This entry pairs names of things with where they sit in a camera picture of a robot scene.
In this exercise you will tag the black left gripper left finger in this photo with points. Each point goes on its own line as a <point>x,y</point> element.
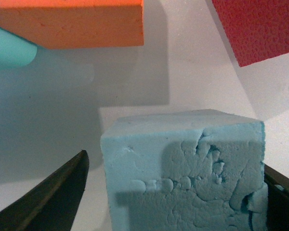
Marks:
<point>51,205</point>

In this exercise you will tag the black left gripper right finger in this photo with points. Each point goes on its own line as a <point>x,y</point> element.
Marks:
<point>278,200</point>

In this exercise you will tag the light blue foam cube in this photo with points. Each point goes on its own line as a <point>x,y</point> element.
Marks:
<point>190,171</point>

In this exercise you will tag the teal plastic bin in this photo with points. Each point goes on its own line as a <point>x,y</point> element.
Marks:
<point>15,51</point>

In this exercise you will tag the red foam cube near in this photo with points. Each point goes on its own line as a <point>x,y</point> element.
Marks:
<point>256,29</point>

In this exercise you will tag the orange foam cube left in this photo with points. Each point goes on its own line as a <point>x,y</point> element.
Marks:
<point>73,24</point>

